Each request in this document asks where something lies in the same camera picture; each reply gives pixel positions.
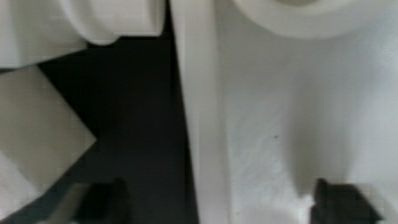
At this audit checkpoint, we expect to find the white leg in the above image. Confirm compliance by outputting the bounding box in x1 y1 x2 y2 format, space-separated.
0 0 167 69

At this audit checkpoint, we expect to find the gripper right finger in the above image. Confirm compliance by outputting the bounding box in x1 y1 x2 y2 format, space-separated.
309 178 384 224

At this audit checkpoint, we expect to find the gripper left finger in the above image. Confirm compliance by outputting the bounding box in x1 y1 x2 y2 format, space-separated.
55 179 131 224

